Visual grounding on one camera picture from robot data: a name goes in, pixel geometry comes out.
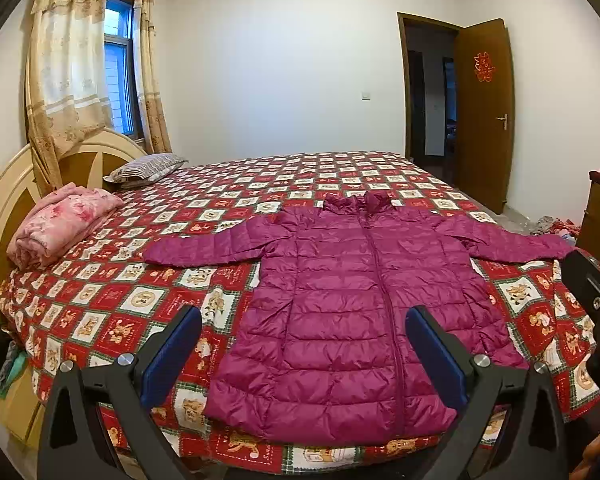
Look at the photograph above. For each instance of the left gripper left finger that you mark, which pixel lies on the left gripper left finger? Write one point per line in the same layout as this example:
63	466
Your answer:
74	442

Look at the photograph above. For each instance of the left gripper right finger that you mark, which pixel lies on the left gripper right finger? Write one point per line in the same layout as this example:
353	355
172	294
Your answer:
531	443

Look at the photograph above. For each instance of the magenta puffer jacket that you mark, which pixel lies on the magenta puffer jacket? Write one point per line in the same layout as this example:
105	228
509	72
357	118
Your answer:
321	356

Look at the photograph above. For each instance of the clothes pile on floor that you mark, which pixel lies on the clothes pile on floor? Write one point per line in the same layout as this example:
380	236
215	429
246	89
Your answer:
565	229

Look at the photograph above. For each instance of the pink folded blanket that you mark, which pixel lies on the pink folded blanket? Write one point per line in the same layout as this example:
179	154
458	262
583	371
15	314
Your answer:
58	222

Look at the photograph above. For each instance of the striped pillow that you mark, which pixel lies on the striped pillow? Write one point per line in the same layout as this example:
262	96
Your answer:
145	170

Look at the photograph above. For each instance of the brown wooden door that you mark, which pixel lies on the brown wooden door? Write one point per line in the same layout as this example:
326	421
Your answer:
483	149

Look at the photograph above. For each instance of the cream wooden headboard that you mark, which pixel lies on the cream wooden headboard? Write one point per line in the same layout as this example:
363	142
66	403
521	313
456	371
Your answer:
21	413

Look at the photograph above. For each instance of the red door decoration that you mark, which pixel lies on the red door decoration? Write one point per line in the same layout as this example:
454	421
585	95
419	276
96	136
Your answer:
483	67

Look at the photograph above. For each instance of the beige floral curtain right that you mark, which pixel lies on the beige floral curtain right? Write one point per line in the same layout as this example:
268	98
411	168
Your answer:
155	133

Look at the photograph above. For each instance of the beige floral curtain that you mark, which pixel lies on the beige floral curtain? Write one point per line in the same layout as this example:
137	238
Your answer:
66	94
155	133

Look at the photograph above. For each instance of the window with blue glass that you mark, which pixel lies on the window with blue glass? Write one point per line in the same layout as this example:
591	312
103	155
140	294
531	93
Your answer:
119	68

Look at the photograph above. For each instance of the beige floral curtain left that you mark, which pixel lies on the beige floral curtain left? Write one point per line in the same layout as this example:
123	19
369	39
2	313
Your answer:
66	94

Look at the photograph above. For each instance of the metal door handle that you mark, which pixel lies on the metal door handle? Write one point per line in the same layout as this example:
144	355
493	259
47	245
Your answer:
503	120

